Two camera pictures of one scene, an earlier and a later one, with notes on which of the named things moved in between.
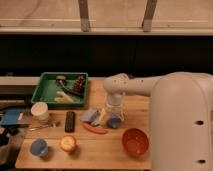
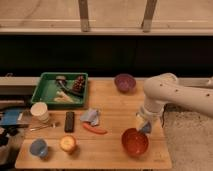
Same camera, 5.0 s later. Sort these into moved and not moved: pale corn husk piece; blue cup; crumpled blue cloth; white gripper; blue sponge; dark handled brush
Moved: white gripper; blue sponge
Not moved: dark handled brush; blue cup; pale corn husk piece; crumpled blue cloth
